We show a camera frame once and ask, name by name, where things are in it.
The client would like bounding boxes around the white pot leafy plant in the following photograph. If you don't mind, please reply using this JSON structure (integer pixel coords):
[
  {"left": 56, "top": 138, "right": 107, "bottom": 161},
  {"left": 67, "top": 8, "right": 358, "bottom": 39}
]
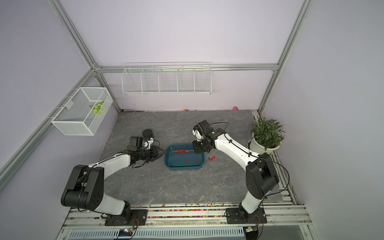
[{"left": 248, "top": 117, "right": 286, "bottom": 155}]

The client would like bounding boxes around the white wire basket left wall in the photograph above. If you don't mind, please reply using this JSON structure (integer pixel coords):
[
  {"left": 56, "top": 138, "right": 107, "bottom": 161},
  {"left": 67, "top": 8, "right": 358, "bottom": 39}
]
[{"left": 51, "top": 87, "right": 113, "bottom": 136}]

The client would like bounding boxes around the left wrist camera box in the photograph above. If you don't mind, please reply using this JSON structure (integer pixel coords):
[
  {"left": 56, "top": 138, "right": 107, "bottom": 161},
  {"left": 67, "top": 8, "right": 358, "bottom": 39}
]
[{"left": 126, "top": 136, "right": 143, "bottom": 152}]

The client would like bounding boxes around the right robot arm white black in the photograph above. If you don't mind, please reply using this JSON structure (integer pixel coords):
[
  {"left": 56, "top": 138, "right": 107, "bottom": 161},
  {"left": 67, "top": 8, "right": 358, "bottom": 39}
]
[{"left": 193, "top": 130, "right": 280, "bottom": 214}]

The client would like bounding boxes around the black round container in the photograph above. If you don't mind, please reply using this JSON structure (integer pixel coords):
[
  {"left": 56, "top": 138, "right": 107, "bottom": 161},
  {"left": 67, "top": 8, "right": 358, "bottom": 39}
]
[{"left": 142, "top": 129, "right": 154, "bottom": 140}]

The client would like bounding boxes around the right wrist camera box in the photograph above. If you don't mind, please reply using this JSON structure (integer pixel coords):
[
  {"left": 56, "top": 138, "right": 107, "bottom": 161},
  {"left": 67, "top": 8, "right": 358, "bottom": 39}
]
[{"left": 193, "top": 120, "right": 214, "bottom": 138}]

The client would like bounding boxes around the white wire wall shelf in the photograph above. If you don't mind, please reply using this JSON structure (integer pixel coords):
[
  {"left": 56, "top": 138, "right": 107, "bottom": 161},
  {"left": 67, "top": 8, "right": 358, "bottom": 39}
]
[{"left": 121, "top": 62, "right": 212, "bottom": 95}]

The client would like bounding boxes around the teal plastic storage box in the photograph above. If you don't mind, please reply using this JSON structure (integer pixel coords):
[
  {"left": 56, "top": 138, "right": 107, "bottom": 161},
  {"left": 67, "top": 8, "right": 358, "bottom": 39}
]
[{"left": 164, "top": 143, "right": 205, "bottom": 171}]

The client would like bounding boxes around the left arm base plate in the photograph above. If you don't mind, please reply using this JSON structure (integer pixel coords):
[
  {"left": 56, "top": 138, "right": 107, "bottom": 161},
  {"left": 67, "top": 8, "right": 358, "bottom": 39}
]
[{"left": 105, "top": 209, "right": 148, "bottom": 227}]

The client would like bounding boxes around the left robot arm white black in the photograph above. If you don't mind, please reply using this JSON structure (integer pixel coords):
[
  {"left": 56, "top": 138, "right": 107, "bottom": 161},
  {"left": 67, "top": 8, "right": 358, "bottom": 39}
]
[{"left": 61, "top": 146, "right": 165, "bottom": 218}]

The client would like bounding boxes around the green toy in basket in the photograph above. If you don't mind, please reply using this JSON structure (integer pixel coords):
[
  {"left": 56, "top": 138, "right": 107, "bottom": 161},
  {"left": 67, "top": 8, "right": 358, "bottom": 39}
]
[{"left": 90, "top": 101, "right": 105, "bottom": 116}]

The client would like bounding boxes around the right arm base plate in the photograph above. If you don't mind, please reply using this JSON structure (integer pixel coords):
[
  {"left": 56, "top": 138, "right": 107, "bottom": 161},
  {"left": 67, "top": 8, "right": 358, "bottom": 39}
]
[{"left": 224, "top": 208, "right": 268, "bottom": 225}]

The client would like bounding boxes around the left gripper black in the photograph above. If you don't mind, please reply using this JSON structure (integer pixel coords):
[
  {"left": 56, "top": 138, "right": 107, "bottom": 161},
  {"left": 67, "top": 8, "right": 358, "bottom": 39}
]
[{"left": 137, "top": 145, "right": 166, "bottom": 163}]

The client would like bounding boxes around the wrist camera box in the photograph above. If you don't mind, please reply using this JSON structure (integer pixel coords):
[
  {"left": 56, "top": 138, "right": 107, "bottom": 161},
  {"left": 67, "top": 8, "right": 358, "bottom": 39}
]
[
  {"left": 193, "top": 120, "right": 214, "bottom": 138},
  {"left": 126, "top": 136, "right": 143, "bottom": 152}
]

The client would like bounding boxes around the red sleeve cluster piece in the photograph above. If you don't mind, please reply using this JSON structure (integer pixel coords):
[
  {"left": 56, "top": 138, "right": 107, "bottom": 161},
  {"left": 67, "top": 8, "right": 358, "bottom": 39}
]
[{"left": 174, "top": 150, "right": 190, "bottom": 154}]

